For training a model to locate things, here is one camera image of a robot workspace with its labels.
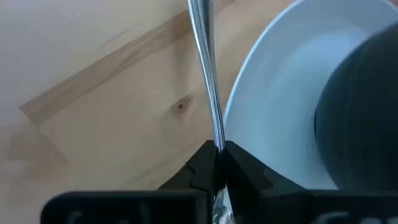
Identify silver metal spoon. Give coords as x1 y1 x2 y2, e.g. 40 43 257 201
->
187 0 234 224

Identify black bowl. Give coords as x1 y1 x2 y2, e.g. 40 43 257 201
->
313 23 398 191

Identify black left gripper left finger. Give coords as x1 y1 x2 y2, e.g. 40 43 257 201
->
40 139 219 224

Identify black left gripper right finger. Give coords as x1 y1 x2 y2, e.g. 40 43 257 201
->
223 141 398 224

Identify white plate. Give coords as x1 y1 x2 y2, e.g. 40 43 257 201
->
223 0 398 190

